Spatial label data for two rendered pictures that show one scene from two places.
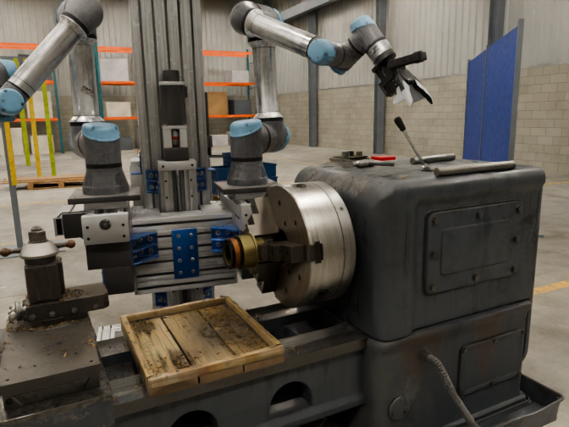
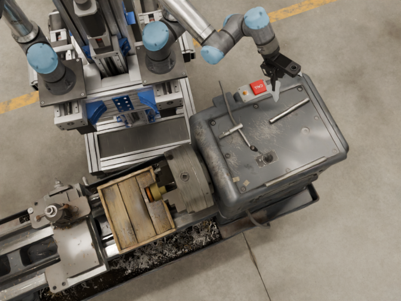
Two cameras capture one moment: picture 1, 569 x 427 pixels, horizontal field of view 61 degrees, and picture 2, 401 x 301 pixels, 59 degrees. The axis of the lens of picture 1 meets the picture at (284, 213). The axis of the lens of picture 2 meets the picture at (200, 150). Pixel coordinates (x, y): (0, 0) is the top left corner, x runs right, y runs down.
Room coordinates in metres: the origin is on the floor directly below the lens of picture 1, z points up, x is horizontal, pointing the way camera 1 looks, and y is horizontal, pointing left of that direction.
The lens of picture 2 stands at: (0.86, -0.14, 2.70)
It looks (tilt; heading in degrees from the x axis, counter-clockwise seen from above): 73 degrees down; 6
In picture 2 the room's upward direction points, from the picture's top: 2 degrees counter-clockwise
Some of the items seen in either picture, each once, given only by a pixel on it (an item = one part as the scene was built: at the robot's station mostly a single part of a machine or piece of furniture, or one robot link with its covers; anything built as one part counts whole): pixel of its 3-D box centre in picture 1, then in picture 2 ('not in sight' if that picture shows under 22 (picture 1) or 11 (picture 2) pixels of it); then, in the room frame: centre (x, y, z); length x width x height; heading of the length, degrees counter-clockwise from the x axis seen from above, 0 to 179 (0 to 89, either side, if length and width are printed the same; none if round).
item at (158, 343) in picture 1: (196, 336); (136, 208); (1.09, 0.22, 0.89); 0.36 x 0.30 x 0.04; 27
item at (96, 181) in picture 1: (105, 177); (56, 76); (1.64, 0.61, 1.21); 0.15 x 0.15 x 0.10
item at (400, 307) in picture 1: (412, 230); (261, 145); (1.41, -0.38, 1.06); 0.59 x 0.48 x 0.39; 117
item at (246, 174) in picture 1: (246, 169); (159, 55); (1.79, 0.14, 1.21); 0.15 x 0.15 x 0.10
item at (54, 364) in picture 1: (48, 339); (71, 229); (0.96, 0.51, 0.95); 0.43 x 0.17 x 0.05; 27
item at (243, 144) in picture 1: (247, 137); (157, 39); (1.79, 0.13, 1.33); 0.13 x 0.12 x 0.14; 143
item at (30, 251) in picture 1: (38, 247); (52, 211); (1.02, 0.54, 1.13); 0.08 x 0.08 x 0.03
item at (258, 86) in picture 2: (383, 159); (258, 87); (1.62, -0.33, 1.26); 0.06 x 0.06 x 0.02; 27
